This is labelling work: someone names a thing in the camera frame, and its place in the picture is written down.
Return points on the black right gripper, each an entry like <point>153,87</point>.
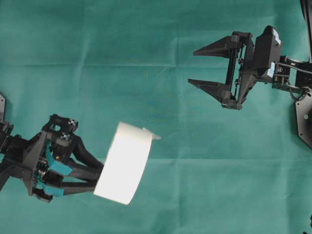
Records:
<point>238,46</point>

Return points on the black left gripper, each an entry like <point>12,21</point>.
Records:
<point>52,150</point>

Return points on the white duct tape roll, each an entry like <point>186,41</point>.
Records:
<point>125,163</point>

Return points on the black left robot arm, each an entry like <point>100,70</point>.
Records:
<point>17,163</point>

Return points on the green table cloth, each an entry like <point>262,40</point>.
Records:
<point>100,62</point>

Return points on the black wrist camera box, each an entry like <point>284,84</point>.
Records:
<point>267,52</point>

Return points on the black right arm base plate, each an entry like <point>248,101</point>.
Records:
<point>303,110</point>

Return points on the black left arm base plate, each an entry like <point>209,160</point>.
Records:
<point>2,107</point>

